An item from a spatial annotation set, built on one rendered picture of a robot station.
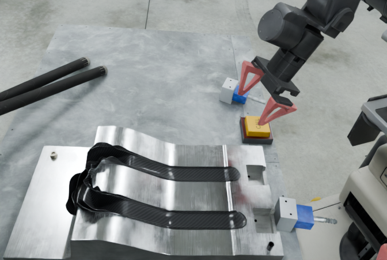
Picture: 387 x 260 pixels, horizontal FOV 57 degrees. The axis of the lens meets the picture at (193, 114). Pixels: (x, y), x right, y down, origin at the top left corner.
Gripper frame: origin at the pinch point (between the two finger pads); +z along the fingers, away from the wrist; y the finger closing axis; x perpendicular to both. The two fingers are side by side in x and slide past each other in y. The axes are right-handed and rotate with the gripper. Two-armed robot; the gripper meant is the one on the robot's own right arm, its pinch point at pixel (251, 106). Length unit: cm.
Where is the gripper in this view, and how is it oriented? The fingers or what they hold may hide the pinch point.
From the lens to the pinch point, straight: 77.5
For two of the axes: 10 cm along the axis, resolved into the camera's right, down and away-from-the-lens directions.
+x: 7.9, 1.6, 5.9
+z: -5.0, 7.2, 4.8
